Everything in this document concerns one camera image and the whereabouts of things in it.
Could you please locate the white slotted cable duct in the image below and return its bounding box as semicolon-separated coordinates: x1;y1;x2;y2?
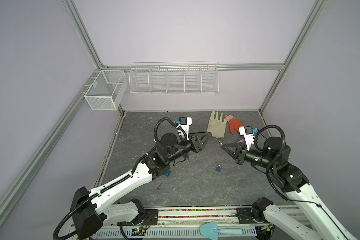
92;227;258;240

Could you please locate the purple pink brush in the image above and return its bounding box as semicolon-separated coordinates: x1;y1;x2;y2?
236;135;245;144

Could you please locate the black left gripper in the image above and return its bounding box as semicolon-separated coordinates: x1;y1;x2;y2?
166;131;212;164

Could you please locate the beige fabric glove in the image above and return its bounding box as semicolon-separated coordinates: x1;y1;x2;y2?
207;111;227;139

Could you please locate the red rubber glove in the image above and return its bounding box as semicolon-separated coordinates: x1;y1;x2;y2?
225;115;244;134

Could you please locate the white wire shelf basket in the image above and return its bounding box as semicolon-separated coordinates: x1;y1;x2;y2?
129;62;220;95

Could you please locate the teal garden trowel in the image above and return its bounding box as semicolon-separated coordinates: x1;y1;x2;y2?
200;222;244;240

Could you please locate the white mesh box basket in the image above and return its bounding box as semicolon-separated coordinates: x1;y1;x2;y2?
84;70;128;111

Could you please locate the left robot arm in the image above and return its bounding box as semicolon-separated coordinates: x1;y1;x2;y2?
53;117;212;240

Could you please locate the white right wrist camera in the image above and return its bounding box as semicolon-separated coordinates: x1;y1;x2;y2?
239;126;258;150

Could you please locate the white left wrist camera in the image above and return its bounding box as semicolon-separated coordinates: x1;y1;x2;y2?
175;117;192;141

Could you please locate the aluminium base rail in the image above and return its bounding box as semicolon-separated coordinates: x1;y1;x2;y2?
107;205;325;227

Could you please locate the aluminium frame profile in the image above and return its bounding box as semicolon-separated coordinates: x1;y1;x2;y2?
0;1;328;230

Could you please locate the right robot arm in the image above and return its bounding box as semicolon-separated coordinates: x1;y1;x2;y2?
221;125;355;240

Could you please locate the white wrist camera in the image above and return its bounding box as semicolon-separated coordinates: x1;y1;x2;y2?
175;117;192;141
239;126;258;150

